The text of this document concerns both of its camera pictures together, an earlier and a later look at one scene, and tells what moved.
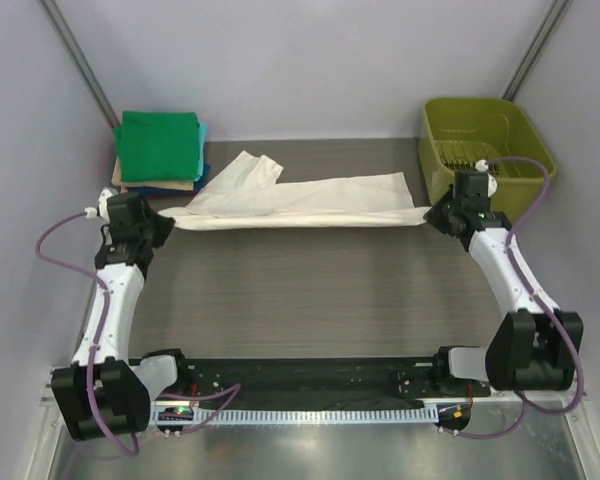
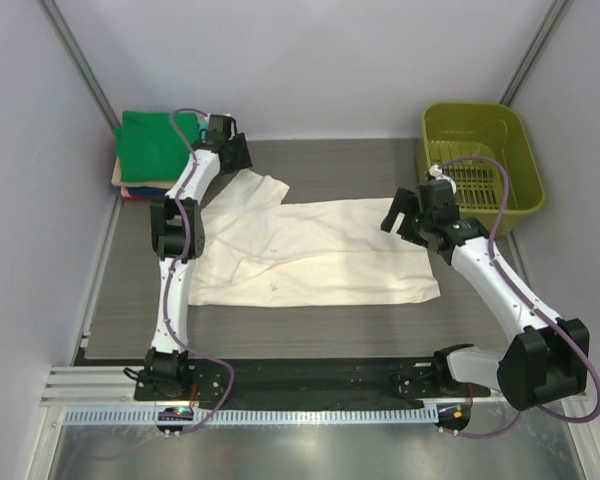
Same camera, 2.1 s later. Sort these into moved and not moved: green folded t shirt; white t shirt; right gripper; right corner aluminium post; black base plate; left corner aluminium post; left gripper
Moved: white t shirt; right gripper; left gripper
Not moved: right corner aluminium post; black base plate; left corner aluminium post; green folded t shirt
